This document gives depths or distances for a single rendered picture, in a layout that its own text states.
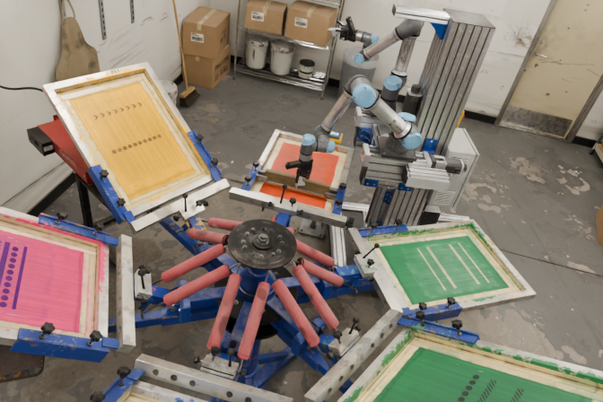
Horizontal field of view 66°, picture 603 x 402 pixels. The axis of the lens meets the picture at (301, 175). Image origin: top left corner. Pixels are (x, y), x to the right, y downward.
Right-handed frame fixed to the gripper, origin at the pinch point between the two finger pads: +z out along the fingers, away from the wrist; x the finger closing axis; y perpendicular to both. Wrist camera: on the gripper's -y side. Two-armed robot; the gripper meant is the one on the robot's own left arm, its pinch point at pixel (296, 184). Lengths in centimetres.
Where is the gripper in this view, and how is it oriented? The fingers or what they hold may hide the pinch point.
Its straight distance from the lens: 285.1
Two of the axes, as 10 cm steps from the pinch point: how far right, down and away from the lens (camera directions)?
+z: -1.5, 7.9, 5.9
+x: 2.1, -5.6, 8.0
